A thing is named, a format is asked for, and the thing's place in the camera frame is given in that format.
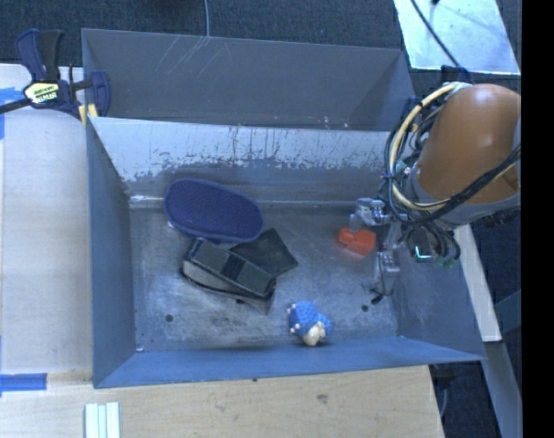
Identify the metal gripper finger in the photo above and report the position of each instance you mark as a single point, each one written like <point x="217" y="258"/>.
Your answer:
<point x="388" y="267"/>
<point x="370" y="211"/>

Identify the orange-red block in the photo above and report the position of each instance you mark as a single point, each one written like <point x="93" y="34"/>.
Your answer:
<point x="359" y="241"/>

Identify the blue and cream toy animal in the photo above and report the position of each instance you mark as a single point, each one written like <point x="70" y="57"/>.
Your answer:
<point x="307" y="318"/>

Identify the black flat square pad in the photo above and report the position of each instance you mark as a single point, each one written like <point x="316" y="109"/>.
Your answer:
<point x="267" y="251"/>

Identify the black and grey stapler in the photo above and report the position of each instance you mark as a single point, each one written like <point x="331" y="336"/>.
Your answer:
<point x="226" y="269"/>

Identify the grey metal bin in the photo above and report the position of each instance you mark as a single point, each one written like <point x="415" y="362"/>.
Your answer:
<point x="258" y="80"/>

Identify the pale wood board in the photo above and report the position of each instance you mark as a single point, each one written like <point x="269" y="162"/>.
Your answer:
<point x="46" y="244"/>

